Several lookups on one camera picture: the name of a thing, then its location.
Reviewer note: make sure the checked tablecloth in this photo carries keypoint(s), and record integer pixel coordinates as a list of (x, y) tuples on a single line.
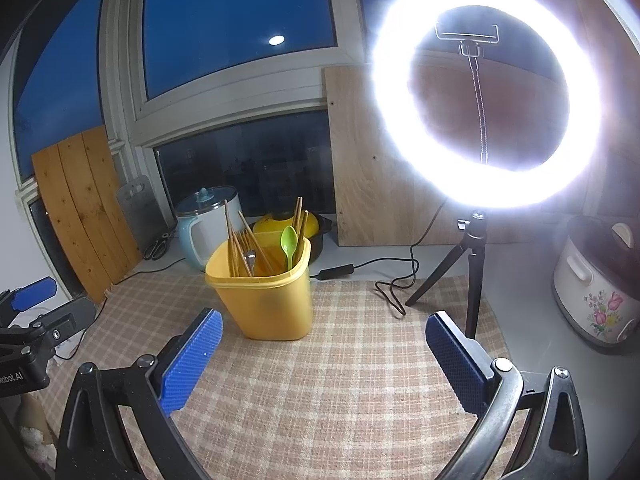
[(325, 385)]

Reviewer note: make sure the floral white rice cooker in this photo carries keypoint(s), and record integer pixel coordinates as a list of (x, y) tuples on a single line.
[(595, 290)]

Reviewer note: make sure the bunch of wooden chopsticks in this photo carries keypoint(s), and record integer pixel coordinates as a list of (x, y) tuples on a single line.
[(231, 245)]

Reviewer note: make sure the yellow casserole pot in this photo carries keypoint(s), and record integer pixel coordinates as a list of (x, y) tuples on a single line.
[(272, 223)]

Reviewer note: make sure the grey cutting board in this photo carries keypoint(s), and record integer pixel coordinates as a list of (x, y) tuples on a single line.
[(140, 215)]

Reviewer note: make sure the yellow plastic container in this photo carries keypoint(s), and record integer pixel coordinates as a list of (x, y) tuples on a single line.
[(270, 305)]

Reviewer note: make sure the black mini tripod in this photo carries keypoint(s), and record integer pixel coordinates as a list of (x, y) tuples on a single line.
[(472, 270)]

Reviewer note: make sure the green plastic spoon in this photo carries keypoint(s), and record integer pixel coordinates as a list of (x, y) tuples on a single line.
[(289, 242)]

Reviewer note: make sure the phone holder clamp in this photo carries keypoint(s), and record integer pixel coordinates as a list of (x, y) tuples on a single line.
[(467, 35)]

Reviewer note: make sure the pine slat board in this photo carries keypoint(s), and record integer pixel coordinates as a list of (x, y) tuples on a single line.
[(85, 210)]

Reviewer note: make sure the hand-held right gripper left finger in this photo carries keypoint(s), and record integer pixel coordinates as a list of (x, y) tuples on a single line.
[(192, 360)]

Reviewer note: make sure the white power strip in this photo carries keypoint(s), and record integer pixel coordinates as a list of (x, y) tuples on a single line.
[(67, 349)]

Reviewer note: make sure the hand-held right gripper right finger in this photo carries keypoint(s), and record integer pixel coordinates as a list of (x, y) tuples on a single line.
[(457, 365)]

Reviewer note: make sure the metal fork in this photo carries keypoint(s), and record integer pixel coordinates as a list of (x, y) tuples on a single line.
[(250, 263)]

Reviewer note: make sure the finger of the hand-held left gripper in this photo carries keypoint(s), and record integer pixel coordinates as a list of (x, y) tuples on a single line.
[(32, 292), (67, 317)]

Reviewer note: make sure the light wood panel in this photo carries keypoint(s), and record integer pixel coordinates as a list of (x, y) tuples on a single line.
[(370, 185)]

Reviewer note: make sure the white window frame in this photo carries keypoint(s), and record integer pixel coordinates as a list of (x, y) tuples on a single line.
[(230, 85)]

